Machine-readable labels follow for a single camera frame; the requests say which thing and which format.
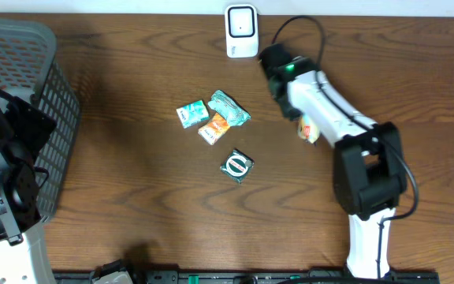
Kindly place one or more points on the orange tissue pack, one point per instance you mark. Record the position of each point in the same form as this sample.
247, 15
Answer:
214, 129

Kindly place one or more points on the dark green round-logo packet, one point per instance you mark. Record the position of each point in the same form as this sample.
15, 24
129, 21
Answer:
237, 166

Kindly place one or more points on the teal wrapper packet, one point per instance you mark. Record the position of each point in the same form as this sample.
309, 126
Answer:
228, 108

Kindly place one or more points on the teal tissue pack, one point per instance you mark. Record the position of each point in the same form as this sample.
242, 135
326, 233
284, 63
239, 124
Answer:
192, 113

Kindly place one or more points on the yellow chips snack bag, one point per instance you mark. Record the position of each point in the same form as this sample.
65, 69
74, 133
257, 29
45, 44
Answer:
308, 130

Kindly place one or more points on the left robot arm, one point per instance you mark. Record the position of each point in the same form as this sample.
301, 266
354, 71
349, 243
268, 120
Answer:
24, 131

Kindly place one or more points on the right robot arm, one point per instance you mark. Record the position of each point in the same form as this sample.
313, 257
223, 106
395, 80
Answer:
368, 170

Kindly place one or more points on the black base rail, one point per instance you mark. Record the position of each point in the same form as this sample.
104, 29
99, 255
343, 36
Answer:
172, 274

